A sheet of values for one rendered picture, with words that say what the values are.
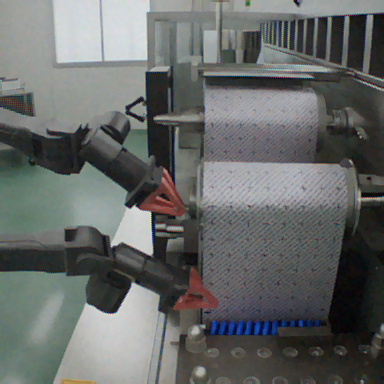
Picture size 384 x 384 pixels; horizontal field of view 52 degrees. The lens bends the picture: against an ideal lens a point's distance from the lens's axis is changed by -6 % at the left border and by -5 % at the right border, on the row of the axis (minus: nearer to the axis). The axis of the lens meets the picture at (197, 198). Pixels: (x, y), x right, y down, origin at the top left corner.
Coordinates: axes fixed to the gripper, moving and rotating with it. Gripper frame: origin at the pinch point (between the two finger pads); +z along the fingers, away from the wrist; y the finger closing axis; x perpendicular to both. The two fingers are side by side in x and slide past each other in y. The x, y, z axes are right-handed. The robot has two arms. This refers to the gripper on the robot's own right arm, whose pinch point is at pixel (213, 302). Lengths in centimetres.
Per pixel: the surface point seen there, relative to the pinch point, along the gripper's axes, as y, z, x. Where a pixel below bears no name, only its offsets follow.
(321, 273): 0.3, 13.4, 14.5
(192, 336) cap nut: 8.1, -2.6, -2.6
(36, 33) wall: -557, -246, -83
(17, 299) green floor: -136, -52, -152
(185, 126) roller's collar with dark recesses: -28.2, -17.5, 19.1
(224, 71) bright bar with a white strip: -30.2, -15.8, 33.3
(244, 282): 0.2, 2.5, 6.5
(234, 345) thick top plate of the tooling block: 6.7, 5.2, -2.0
